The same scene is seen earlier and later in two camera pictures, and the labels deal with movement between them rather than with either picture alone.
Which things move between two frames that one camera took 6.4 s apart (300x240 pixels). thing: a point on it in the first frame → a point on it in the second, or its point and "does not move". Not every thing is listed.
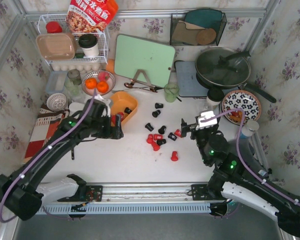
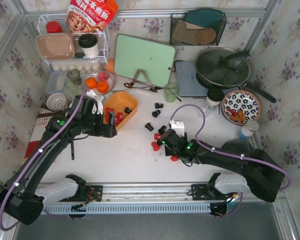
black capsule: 148,126 does not move
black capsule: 162,130 does not move
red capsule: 174,157 does not move
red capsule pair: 150,139 → 107,109
